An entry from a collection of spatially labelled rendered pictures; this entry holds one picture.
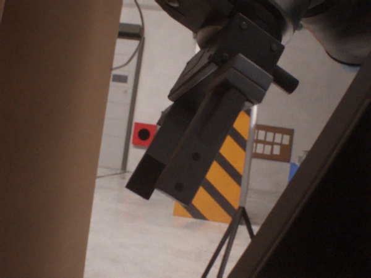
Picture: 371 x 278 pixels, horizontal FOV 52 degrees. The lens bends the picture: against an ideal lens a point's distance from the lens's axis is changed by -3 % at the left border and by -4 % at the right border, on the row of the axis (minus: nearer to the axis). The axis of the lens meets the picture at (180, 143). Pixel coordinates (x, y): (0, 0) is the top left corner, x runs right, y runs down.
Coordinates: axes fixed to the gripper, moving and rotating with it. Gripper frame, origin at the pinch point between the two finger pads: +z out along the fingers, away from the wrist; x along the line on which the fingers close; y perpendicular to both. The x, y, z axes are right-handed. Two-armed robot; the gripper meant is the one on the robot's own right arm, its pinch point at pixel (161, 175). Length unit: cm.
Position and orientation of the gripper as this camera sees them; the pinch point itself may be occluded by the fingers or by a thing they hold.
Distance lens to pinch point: 34.2
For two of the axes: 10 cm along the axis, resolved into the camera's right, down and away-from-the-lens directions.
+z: -4.8, 8.4, -2.4
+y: 8.3, 5.2, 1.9
